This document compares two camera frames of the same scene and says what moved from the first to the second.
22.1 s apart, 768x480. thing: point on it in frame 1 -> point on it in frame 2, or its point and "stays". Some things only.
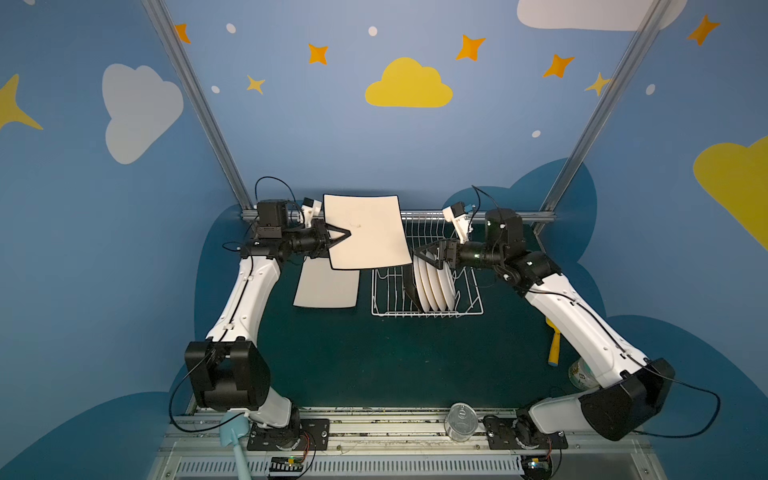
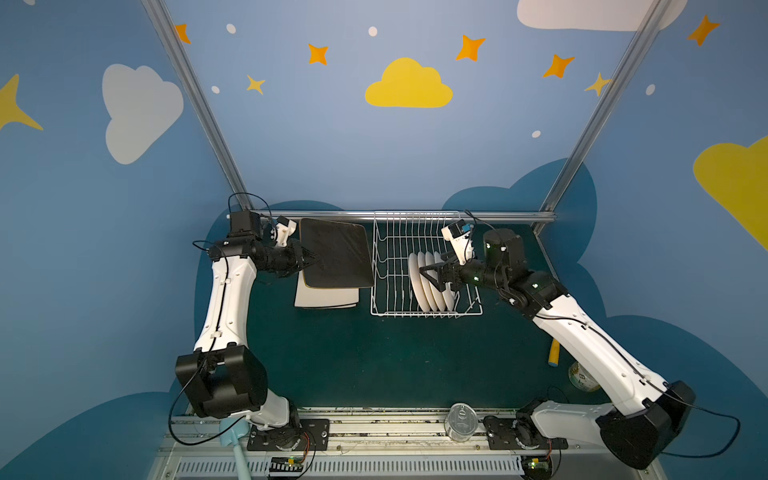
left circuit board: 285,464 stays
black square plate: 411,287 -> 343,251
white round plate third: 436,285 stays
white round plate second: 426,285 stays
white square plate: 378,235 -> 333,307
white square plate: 322,286 stays
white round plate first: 420,285 stays
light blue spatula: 233,426 stays
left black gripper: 324,240 -> 297,257
